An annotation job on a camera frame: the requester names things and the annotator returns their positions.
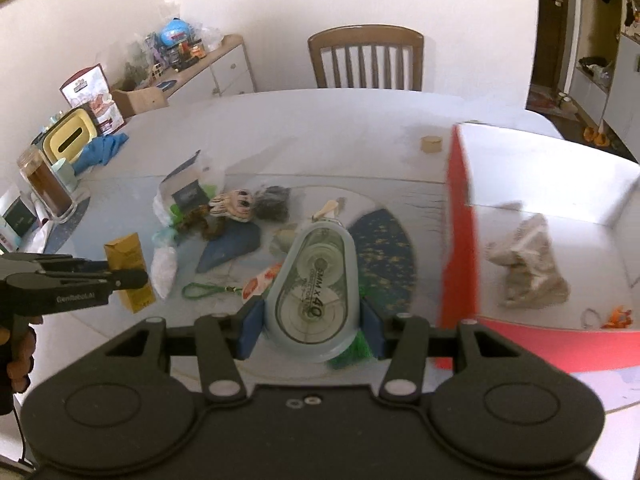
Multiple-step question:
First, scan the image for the pair of orange slippers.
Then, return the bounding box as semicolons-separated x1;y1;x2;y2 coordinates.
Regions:
583;127;613;148

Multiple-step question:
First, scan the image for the white and wood sideboard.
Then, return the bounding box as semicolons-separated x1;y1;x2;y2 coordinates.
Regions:
159;34;259;107

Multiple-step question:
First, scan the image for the mint green cup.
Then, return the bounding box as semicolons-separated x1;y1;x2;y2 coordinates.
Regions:
50;157;79;194

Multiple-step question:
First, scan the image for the gold-speckled blue fan-shaped mat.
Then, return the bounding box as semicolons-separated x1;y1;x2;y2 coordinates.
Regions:
347;207;418;318

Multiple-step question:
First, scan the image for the clear plastic bag with cards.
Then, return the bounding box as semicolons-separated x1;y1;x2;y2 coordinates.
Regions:
151;149;227;227

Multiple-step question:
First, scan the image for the striped plush toy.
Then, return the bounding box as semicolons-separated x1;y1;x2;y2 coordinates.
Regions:
177;187;259;242

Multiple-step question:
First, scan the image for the orange toy figure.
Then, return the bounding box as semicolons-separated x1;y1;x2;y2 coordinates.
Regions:
601;304;637;332

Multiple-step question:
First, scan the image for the small white plastic bag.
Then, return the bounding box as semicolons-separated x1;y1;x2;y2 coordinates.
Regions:
149;244;179;302

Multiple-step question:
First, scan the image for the crumpled beige cloth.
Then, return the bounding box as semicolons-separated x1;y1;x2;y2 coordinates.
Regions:
484;212;572;311

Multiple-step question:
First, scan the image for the dark wooden door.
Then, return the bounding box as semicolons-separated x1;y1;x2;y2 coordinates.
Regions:
529;0;584;112

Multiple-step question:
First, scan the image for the light blue correction tape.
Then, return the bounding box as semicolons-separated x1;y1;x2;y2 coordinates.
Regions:
262;222;362;363

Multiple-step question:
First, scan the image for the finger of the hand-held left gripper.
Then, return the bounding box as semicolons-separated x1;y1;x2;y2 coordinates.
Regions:
34;254;117;276
106;268;150;293

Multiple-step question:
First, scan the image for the dark green box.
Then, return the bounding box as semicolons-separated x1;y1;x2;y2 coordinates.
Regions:
0;194;42;252

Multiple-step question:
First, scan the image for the blue cloth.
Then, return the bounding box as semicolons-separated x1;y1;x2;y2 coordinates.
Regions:
74;132;130;177

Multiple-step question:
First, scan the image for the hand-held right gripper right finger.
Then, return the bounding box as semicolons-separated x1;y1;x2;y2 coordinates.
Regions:
361;299;523;405

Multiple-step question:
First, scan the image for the yellow tissue box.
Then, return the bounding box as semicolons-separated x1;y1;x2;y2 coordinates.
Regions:
42;107;99;164

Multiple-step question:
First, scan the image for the wooden stick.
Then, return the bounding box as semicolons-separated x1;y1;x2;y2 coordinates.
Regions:
310;198;347;224

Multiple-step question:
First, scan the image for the black cable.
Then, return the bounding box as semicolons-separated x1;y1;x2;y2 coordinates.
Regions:
11;394;33;467

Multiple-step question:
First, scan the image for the white shoe cabinet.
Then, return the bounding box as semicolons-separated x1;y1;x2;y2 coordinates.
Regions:
570;0;640;162

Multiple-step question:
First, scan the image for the red printed carton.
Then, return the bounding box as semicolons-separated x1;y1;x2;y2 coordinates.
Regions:
59;63;127;137

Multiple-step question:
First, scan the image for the red and white cardboard box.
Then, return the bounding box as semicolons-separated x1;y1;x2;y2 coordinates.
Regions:
436;121;640;377

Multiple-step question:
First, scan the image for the brown cardboard box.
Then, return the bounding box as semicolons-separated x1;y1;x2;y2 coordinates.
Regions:
110;85;169;119

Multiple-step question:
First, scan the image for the glass jar with brown contents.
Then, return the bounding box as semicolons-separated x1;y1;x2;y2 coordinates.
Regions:
17;147;77;224

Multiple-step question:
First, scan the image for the dark mesh pouch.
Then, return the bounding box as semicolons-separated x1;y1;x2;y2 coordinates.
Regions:
252;184;293;223

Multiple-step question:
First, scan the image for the pile of small toys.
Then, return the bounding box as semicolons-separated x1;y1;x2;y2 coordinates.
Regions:
112;17;224;88

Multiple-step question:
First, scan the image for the person's left hand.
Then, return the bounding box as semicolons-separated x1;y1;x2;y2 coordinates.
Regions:
6;326;39;387

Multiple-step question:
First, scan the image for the wooden slat-back chair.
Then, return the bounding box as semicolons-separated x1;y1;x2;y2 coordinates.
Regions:
307;24;425;92

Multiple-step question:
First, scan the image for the green lanyard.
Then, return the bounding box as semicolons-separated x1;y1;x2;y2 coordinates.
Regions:
182;282;244;302

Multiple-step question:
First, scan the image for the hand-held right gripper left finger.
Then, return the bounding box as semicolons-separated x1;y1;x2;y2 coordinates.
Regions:
102;299;267;403

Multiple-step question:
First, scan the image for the yellow carton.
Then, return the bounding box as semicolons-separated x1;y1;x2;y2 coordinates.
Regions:
103;232;157;315

